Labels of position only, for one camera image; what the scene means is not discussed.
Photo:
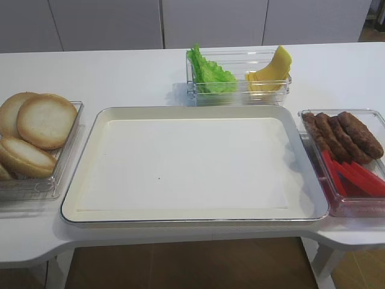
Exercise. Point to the bun half cut side up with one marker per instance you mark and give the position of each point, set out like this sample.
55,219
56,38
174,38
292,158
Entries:
45,121

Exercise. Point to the green lettuce leaves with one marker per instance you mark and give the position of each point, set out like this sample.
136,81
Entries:
210,77

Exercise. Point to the clear lettuce and cheese container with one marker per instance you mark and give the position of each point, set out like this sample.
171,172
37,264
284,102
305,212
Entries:
239,63

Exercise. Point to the flat yellow cheese slices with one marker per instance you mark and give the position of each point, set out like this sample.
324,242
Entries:
265,81

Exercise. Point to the upright yellow cheese slice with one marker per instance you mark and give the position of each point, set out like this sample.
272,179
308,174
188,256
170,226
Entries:
278,68

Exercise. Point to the white rectangular serving tray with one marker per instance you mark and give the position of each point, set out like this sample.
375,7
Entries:
194,164

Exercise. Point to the leftmost brown meat patty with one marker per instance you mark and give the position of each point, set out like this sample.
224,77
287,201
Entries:
315,132

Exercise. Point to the brown meat patty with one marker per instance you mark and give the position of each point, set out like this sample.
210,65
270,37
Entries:
360,135
340,153
345,140
315,132

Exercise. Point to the leftmost red tomato slice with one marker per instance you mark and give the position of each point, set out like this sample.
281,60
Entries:
333,173

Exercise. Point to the red tomato slice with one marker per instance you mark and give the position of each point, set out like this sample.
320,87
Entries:
367,175
350,188
367,186
333,173

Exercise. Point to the clear plastic bun container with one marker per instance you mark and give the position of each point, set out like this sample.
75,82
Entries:
27,188

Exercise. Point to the clear patty and tomato container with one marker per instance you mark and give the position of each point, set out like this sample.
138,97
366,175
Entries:
348,206

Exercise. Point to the rightmost red tomato slice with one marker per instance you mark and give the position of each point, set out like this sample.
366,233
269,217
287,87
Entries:
367,175

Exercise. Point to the rightmost brown meat patty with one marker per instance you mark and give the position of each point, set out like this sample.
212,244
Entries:
360,135

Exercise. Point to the white table leg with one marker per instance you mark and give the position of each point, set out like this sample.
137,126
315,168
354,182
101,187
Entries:
323,260

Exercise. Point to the front bun half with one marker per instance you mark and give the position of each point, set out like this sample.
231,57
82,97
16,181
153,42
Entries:
26,159

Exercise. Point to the bun half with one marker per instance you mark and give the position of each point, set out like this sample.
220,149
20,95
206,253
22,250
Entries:
9,112
26,159

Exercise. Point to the back bun half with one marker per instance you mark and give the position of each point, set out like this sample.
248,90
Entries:
9,112

